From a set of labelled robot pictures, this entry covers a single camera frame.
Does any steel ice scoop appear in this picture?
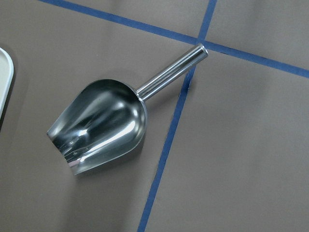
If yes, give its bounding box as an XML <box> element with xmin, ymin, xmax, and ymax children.
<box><xmin>47</xmin><ymin>43</ymin><xmax>208</xmax><ymax>174</ymax></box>

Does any beige plastic tray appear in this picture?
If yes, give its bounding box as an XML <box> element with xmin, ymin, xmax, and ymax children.
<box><xmin>0</xmin><ymin>48</ymin><xmax>14</xmax><ymax>128</ymax></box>

